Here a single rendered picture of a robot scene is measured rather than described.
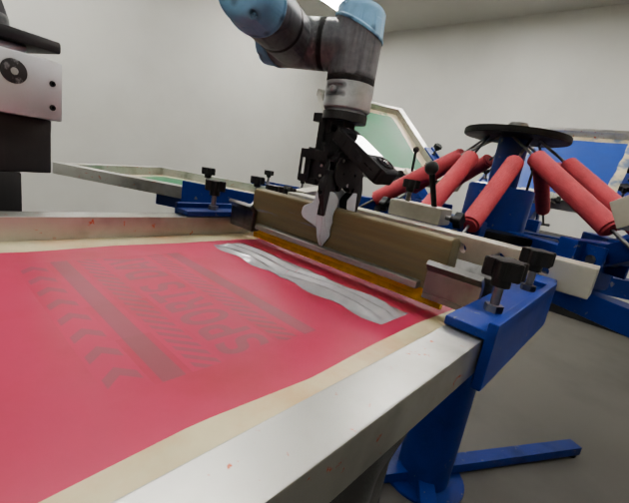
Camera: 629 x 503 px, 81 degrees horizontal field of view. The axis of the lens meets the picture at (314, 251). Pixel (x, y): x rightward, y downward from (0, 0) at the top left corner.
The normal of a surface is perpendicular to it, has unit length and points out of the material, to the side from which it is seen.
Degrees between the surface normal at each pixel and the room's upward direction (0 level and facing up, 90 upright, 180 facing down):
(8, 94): 90
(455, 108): 90
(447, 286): 90
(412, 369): 0
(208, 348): 0
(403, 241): 91
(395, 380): 0
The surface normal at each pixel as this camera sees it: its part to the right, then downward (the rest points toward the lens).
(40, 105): 0.87, 0.25
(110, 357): 0.16, -0.96
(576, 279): -0.67, 0.07
